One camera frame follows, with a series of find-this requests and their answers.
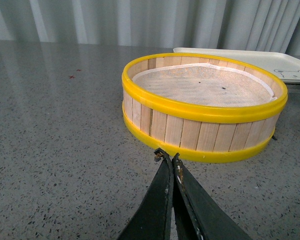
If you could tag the white mesh steamer liner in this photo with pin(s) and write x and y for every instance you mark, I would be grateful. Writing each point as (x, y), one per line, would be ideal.
(206, 84)

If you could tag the white bear print tray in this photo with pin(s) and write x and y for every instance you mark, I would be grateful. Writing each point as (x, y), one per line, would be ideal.
(284, 66)

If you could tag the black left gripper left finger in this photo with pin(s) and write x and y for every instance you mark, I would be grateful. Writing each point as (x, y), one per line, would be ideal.
(152, 220)

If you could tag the yellow rimmed bamboo steamer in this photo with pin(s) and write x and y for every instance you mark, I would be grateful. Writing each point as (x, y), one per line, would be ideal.
(200, 133)

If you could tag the grey curtain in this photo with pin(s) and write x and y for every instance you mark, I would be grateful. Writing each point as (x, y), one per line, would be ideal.
(253, 25)

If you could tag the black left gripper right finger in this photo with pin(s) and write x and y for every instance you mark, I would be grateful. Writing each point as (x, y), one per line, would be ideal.
(197, 216)

